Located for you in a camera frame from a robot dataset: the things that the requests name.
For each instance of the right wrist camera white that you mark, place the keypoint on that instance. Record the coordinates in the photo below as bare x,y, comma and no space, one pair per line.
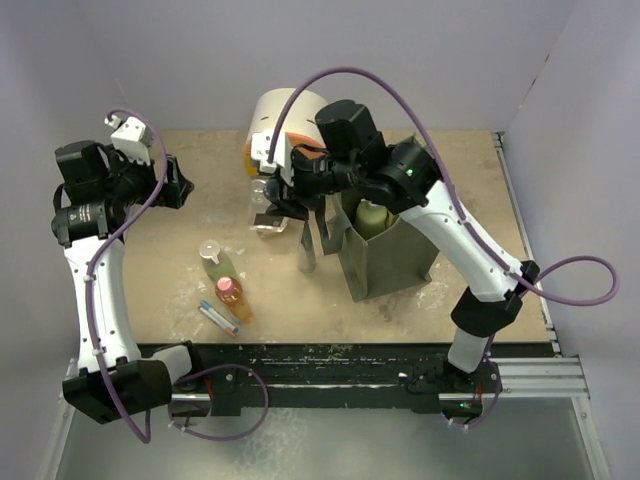
272,160

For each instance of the red tipped pen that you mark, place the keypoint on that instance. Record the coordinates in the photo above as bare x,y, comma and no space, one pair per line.
220,321

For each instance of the green bottle white flip cap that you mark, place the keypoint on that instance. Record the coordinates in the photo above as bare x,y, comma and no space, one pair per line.
216,262

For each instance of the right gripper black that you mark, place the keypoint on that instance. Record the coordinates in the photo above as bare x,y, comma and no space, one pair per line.
290,206

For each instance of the green pump lotion bottle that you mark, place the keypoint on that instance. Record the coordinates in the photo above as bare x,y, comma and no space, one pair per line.
372,219

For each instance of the clear conical tube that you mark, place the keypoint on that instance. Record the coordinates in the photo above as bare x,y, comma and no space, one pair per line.
306,259

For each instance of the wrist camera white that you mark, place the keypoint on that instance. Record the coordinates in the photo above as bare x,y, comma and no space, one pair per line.
272,160
131,137

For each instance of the clear square bottle black label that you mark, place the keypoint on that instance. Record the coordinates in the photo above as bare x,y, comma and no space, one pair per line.
259,219

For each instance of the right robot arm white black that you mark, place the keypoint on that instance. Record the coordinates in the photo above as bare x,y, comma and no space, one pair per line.
495,279

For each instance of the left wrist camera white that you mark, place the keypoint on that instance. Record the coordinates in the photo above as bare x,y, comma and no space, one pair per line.
131,137

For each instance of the blue capped pen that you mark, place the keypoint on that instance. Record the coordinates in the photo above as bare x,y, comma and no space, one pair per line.
208,306

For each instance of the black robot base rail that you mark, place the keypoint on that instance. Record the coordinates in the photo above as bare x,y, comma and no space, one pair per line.
407,376

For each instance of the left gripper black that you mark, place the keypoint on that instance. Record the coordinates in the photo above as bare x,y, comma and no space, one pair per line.
118,163

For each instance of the green canvas bag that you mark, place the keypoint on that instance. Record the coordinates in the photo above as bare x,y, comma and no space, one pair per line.
385,255

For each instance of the orange bottle pink cap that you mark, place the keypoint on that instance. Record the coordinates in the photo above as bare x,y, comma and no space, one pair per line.
229,291

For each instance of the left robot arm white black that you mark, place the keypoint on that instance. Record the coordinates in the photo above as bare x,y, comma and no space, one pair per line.
92,208

